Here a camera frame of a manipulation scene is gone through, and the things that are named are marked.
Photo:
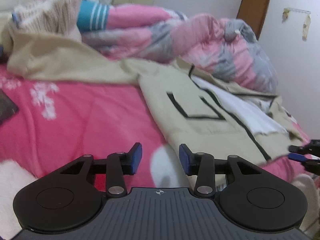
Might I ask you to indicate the brown wooden door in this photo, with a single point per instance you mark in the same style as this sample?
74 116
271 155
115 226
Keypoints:
255 10

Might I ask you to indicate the beige hanging cloth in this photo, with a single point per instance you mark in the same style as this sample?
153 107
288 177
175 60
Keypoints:
305 30

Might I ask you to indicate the pink grey floral quilt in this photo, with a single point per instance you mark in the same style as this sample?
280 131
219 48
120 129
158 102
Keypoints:
200 35

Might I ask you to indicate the white fluffy clothing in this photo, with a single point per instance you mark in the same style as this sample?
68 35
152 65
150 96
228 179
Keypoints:
15 192

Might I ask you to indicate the beige white knitted blanket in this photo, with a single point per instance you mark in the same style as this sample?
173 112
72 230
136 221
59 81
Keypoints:
50 17

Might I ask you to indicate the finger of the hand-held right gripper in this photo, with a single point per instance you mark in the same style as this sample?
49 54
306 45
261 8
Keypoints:
297 157
295 148

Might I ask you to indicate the smartphone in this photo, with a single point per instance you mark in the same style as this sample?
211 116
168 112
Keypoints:
6 107

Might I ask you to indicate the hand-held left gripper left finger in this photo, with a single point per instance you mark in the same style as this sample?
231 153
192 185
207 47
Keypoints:
135 158

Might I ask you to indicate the yellow hanging ornament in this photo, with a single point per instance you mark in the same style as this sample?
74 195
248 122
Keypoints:
286 15

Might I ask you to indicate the wall hook rack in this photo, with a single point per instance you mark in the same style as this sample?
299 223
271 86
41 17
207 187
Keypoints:
300 10

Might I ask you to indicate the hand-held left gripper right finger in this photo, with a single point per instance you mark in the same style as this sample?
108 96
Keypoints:
185 158

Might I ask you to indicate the beige zip jacket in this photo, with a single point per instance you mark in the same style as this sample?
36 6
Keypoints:
155 100

